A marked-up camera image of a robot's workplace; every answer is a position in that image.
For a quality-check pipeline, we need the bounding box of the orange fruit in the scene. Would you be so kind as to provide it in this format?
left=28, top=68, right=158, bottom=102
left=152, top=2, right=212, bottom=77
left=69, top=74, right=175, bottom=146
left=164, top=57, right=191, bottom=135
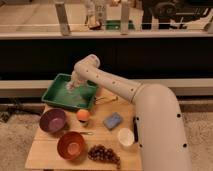
left=76, top=109, right=90, bottom=122

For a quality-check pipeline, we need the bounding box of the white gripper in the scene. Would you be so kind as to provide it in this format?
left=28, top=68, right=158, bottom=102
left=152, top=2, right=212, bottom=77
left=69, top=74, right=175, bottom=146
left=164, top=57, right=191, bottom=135
left=71, top=71, right=87, bottom=87

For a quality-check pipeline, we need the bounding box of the wooden board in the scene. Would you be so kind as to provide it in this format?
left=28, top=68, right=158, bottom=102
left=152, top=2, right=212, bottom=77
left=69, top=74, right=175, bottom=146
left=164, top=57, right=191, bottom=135
left=25, top=88, right=142, bottom=171

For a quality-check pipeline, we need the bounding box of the blue sponge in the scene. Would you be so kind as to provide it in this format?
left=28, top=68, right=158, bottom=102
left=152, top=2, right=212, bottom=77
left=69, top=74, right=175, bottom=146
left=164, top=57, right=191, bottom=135
left=103, top=112, right=122, bottom=130

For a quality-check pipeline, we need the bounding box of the metal spoon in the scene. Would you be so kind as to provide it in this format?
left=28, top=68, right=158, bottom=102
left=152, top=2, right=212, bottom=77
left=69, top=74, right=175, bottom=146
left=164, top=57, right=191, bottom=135
left=79, top=132, right=94, bottom=135

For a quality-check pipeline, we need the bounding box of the purple bowl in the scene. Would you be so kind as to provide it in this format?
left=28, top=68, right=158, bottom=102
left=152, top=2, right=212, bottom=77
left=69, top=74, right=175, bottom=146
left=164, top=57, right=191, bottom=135
left=39, top=108, right=66, bottom=133

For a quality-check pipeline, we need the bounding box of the yellow handled tool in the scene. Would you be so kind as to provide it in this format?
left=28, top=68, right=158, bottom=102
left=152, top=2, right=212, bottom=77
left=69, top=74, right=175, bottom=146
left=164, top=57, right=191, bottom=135
left=94, top=96, right=118, bottom=104

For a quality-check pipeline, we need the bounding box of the bunch of dark grapes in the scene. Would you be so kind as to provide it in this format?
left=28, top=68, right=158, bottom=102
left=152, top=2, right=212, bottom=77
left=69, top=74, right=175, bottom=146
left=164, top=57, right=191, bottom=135
left=88, top=145, right=121, bottom=169

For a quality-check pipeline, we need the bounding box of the black marker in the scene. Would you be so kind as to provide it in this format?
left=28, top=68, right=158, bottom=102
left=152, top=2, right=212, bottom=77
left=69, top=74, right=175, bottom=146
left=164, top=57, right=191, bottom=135
left=133, top=117, right=138, bottom=142

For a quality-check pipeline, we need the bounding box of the green plastic tray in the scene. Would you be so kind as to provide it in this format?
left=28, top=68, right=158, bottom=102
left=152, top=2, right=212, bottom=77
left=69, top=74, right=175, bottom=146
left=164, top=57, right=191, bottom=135
left=42, top=73, right=98, bottom=111

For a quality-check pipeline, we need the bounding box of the white cup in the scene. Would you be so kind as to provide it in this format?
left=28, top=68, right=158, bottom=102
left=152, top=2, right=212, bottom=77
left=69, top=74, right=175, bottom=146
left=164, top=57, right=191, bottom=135
left=117, top=128, right=134, bottom=147

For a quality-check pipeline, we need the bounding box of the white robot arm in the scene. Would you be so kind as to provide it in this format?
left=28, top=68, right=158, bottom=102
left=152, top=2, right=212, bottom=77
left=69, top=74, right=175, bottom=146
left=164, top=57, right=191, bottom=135
left=72, top=54, right=192, bottom=171

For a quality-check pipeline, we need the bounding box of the orange bowl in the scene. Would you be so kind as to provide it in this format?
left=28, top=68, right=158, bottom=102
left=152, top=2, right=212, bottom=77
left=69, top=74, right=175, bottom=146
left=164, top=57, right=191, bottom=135
left=57, top=131, right=86, bottom=161

